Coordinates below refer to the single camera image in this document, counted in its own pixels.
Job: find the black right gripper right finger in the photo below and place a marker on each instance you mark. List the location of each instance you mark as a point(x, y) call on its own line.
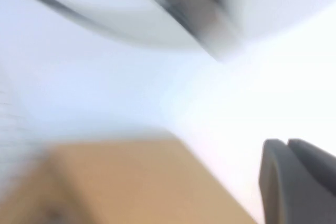
point(317, 166)

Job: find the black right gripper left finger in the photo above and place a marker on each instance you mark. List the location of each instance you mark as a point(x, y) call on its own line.
point(283, 195)

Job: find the brown cardboard shoe box shell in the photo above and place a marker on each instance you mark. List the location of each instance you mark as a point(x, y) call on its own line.
point(131, 182)

